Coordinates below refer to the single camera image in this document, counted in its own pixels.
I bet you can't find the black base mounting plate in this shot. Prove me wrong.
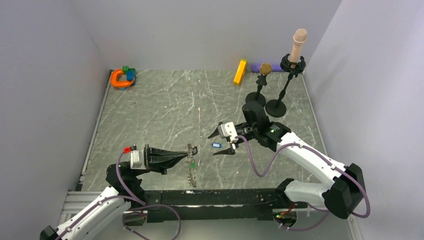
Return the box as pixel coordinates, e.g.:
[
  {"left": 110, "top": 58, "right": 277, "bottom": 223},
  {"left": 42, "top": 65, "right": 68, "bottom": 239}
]
[{"left": 141, "top": 188, "right": 300, "bottom": 223}]

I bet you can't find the purple cylinder toy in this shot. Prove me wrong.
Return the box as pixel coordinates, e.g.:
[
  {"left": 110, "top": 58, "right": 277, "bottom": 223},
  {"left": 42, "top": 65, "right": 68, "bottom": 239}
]
[{"left": 249, "top": 63, "right": 284, "bottom": 73}]

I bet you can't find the blue key tag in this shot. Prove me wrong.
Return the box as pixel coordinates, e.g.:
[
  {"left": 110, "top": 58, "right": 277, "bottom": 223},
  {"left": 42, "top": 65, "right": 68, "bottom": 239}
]
[{"left": 211, "top": 142, "right": 222, "bottom": 149}]

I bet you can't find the green toy block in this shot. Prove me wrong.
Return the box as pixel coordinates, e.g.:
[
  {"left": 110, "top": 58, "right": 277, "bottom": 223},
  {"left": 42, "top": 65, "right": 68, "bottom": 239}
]
[{"left": 122, "top": 65, "right": 136, "bottom": 76}]

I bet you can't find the tall black microphone stand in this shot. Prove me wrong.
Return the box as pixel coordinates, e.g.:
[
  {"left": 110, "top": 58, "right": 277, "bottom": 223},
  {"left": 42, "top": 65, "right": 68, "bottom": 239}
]
[{"left": 265, "top": 54, "right": 306, "bottom": 118}]

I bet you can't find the orange ring toy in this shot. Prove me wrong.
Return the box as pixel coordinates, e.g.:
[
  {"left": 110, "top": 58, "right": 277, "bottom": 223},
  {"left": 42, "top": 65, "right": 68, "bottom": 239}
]
[{"left": 109, "top": 69, "right": 136, "bottom": 89}]

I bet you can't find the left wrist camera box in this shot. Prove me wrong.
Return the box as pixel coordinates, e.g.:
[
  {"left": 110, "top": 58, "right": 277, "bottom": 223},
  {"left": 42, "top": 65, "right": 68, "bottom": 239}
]
[{"left": 123, "top": 145, "right": 147, "bottom": 170}]

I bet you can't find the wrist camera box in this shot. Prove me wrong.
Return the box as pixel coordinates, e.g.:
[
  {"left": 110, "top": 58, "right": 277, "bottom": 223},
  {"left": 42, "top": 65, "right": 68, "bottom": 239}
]
[
  {"left": 123, "top": 145, "right": 147, "bottom": 170},
  {"left": 217, "top": 122, "right": 238, "bottom": 142}
]

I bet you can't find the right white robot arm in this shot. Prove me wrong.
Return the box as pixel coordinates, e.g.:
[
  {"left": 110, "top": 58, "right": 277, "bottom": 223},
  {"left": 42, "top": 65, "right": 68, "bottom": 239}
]
[{"left": 209, "top": 102, "right": 371, "bottom": 219}]

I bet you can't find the blue toy block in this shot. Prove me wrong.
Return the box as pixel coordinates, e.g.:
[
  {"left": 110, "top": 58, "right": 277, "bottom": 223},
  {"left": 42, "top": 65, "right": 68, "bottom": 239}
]
[{"left": 126, "top": 71, "right": 136, "bottom": 82}]

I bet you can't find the yellow toy block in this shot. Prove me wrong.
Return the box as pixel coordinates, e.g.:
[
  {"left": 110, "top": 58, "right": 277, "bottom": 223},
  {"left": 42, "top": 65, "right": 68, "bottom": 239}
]
[{"left": 233, "top": 59, "right": 247, "bottom": 86}]

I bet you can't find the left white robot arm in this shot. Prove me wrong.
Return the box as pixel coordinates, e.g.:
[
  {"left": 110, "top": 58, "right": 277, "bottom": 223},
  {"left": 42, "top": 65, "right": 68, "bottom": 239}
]
[{"left": 39, "top": 143, "right": 198, "bottom": 240}]

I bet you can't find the pink microphone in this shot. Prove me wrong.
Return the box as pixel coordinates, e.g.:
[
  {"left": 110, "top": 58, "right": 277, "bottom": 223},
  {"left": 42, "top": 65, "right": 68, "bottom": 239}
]
[{"left": 289, "top": 28, "right": 308, "bottom": 63}]

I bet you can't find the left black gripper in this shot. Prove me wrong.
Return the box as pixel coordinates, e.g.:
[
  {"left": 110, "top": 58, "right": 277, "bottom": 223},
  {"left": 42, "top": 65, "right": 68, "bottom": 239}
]
[{"left": 132, "top": 143, "right": 189, "bottom": 177}]

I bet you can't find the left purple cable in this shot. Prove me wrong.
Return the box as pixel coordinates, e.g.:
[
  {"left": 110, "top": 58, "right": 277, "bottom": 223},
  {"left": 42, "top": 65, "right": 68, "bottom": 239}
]
[{"left": 54, "top": 150, "right": 182, "bottom": 240}]

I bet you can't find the short black microphone stand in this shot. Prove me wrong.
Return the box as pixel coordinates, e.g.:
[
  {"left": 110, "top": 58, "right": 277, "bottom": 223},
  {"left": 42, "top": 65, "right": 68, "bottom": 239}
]
[{"left": 245, "top": 73, "right": 267, "bottom": 107}]

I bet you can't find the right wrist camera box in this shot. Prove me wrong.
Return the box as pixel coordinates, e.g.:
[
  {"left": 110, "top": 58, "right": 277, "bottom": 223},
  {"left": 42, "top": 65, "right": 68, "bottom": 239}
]
[{"left": 217, "top": 122, "right": 238, "bottom": 142}]

